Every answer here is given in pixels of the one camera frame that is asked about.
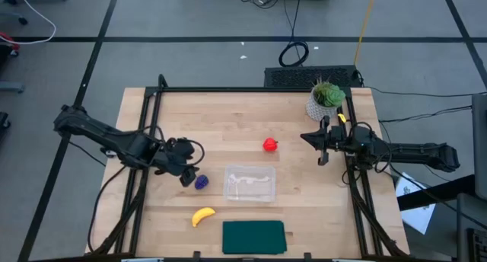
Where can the white printed paper sheet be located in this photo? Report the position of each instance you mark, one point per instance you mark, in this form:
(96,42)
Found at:
(418,216)

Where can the dark green folded cloth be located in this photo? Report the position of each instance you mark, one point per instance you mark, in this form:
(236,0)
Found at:
(254,237)

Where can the grey equipment cabinet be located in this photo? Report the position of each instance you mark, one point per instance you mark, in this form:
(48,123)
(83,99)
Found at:
(480,147)

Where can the black bar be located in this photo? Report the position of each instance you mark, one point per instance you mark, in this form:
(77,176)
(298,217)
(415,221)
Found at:
(437,195)

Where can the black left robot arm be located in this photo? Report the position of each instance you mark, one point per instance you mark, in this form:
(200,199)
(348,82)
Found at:
(95,130)

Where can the red toy bell pepper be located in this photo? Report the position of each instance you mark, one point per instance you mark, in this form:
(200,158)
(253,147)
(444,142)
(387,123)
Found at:
(269,144)

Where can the purple toy grape bunch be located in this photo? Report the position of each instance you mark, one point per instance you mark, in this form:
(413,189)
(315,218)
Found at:
(201,182)

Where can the clear plastic tupperware container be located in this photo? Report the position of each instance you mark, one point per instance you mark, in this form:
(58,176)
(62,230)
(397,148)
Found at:
(249,189)

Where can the succulent in patterned white pot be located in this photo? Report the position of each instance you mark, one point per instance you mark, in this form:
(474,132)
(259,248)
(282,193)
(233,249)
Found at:
(327,96)

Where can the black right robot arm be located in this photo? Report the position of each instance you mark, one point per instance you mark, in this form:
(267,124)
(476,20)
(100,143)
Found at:
(418,153)

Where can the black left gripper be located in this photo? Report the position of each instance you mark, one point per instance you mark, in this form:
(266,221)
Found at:
(175,155)

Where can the red object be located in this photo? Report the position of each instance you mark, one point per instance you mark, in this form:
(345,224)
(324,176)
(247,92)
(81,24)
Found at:
(9,39)

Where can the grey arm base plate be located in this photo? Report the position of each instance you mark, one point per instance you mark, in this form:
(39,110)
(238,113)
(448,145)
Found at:
(110,154)

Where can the chair base with caster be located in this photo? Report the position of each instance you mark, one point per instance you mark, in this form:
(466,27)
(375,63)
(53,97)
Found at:
(19,19)

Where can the yellow toy banana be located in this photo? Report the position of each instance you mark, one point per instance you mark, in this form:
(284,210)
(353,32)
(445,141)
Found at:
(201,214)

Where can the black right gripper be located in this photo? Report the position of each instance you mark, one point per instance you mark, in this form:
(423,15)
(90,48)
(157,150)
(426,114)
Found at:
(335,138)

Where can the black keyboard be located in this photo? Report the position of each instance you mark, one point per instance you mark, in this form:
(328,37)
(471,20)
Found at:
(296,77)

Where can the black metal table frame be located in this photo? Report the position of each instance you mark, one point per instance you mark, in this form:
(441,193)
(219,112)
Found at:
(228,89)

